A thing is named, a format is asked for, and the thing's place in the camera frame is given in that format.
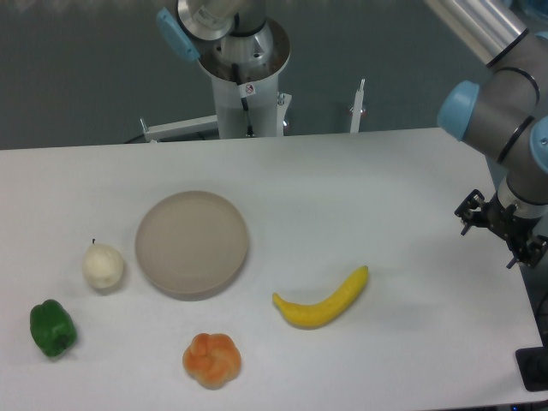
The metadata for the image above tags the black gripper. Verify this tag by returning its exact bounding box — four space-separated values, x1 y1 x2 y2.
454 189 547 269

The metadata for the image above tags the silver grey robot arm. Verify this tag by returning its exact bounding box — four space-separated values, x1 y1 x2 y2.
157 1 547 267

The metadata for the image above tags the yellow banana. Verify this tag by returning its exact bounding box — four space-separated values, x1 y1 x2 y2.
272 265 369 329

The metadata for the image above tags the black device at table edge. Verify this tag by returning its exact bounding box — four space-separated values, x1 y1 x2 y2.
515 347 547 392

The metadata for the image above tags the beige round plate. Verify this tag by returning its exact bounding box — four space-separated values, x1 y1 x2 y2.
134 191 249 301

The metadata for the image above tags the orange knotted bread roll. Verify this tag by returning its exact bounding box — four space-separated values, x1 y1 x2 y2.
182 333 241 390

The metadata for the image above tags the white pear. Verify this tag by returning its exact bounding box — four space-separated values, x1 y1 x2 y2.
81 240 125 293

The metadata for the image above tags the green bell pepper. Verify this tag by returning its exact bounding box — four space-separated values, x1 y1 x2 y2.
29 300 78 358

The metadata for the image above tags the white metal bracket post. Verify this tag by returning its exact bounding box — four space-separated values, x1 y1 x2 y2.
349 78 366 134

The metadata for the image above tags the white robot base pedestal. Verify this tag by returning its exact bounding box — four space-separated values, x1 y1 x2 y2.
199 18 290 140

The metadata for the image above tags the white horizontal frame bar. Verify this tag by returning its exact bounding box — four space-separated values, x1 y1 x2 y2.
140 115 218 142

